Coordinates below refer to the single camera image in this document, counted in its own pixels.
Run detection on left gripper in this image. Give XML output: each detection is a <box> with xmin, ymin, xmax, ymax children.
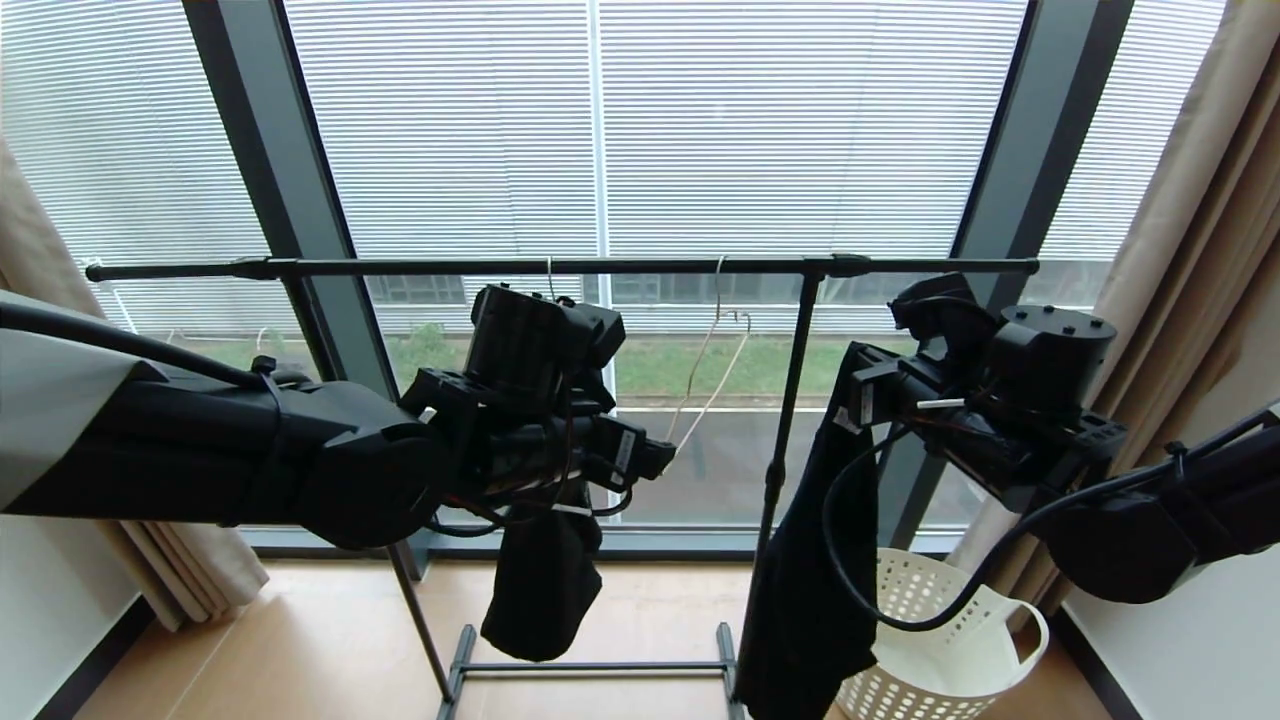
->
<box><xmin>590</xmin><ymin>420</ymin><xmax>679</xmax><ymax>491</ymax></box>

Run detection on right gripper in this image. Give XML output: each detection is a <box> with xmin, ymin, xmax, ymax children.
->
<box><xmin>848</xmin><ymin>350</ymin><xmax>961</xmax><ymax>429</ymax></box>

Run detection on black shorts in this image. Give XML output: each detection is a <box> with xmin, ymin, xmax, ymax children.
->
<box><xmin>480</xmin><ymin>490</ymin><xmax>606</xmax><ymax>663</ymax></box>

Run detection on heap of clothes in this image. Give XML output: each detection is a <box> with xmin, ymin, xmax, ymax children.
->
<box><xmin>733</xmin><ymin>345</ymin><xmax>886</xmax><ymax>720</ymax></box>

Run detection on white laundry basket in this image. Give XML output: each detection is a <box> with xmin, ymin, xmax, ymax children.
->
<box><xmin>835</xmin><ymin>547</ymin><xmax>1051</xmax><ymax>720</ymax></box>

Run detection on black clothes rack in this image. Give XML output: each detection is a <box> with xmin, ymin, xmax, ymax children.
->
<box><xmin>85</xmin><ymin>254</ymin><xmax>1041</xmax><ymax>720</ymax></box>

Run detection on window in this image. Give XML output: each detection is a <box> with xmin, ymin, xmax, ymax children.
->
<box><xmin>0</xmin><ymin>0</ymin><xmax>1226</xmax><ymax>556</ymax></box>

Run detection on beige curtain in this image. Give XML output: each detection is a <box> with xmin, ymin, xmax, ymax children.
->
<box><xmin>950</xmin><ymin>0</ymin><xmax>1280</xmax><ymax>621</ymax></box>
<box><xmin>0</xmin><ymin>140</ymin><xmax>269</xmax><ymax>631</ymax></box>

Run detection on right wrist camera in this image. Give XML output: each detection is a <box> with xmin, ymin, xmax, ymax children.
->
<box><xmin>888</xmin><ymin>272</ymin><xmax>1001</xmax><ymax>351</ymax></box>

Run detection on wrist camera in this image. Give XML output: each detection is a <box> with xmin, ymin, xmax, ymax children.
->
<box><xmin>568</xmin><ymin>300</ymin><xmax>628</xmax><ymax>373</ymax></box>
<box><xmin>888</xmin><ymin>272</ymin><xmax>1001</xmax><ymax>351</ymax></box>

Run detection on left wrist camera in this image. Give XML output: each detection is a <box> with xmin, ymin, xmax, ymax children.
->
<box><xmin>568</xmin><ymin>300</ymin><xmax>628</xmax><ymax>373</ymax></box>

